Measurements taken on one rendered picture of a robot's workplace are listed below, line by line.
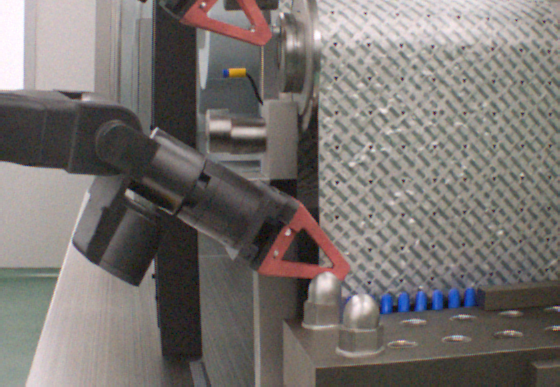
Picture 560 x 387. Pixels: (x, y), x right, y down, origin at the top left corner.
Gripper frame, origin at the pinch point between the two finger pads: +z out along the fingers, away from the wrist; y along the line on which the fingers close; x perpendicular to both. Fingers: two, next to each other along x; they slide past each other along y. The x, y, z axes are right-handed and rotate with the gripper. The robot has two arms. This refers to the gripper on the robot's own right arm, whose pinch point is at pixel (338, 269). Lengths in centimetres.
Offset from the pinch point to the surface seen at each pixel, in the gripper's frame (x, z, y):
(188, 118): 4.5, -15.1, -33.1
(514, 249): 9.3, 14.0, 0.3
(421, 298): 1.4, 7.1, 3.3
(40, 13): 10, -92, -556
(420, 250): 4.9, 5.7, 0.3
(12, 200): -97, -50, -556
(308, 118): 9.9, -8.4, -2.3
